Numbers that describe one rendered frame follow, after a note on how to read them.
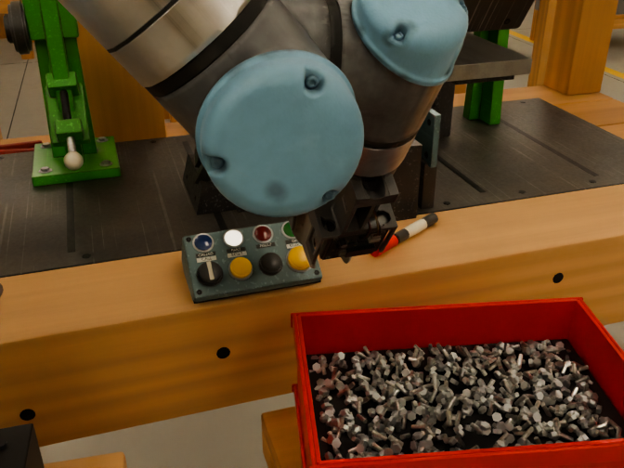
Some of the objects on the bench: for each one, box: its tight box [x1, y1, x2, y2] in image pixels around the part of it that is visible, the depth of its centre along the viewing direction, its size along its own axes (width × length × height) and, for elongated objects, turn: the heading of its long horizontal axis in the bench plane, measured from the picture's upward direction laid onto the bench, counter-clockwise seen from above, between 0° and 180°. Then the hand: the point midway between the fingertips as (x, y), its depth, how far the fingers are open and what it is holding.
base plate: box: [0, 98, 624, 278], centre depth 113 cm, size 42×110×2 cm, turn 108°
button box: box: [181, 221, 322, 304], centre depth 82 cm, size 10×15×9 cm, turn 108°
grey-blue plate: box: [414, 109, 441, 209], centre depth 98 cm, size 10×2×14 cm, turn 18°
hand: (312, 233), depth 74 cm, fingers closed
